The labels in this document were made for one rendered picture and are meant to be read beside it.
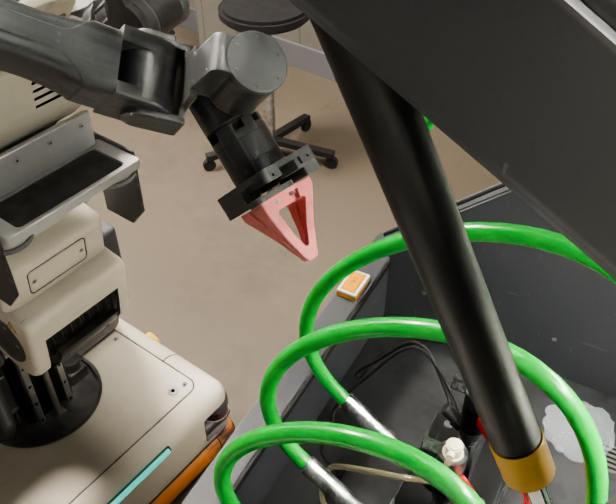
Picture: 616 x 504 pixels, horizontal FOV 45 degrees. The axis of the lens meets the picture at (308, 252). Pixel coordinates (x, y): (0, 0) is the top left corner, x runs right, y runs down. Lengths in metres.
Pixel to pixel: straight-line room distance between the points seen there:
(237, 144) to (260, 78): 0.08
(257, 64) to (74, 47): 0.16
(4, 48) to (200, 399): 1.27
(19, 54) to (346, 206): 2.20
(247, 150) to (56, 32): 0.19
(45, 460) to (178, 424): 0.30
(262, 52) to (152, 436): 1.23
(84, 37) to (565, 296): 0.70
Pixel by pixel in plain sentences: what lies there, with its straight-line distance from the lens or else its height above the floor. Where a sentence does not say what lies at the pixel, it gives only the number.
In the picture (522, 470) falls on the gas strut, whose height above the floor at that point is 1.47.
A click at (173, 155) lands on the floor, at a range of 3.10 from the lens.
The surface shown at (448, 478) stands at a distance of 0.46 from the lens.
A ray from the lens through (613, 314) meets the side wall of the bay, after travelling 1.07.
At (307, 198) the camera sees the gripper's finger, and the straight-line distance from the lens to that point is 0.73.
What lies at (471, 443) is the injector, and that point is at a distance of 0.82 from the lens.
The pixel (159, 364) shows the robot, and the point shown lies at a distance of 1.88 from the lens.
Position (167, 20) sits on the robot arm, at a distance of 1.16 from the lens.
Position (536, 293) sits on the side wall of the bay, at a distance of 1.08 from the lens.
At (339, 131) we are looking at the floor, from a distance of 3.21.
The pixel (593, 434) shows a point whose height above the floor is 1.30.
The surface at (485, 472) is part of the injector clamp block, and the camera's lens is 0.86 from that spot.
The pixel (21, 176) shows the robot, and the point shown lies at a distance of 1.18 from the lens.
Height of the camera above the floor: 1.69
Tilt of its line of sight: 41 degrees down
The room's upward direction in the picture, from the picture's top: straight up
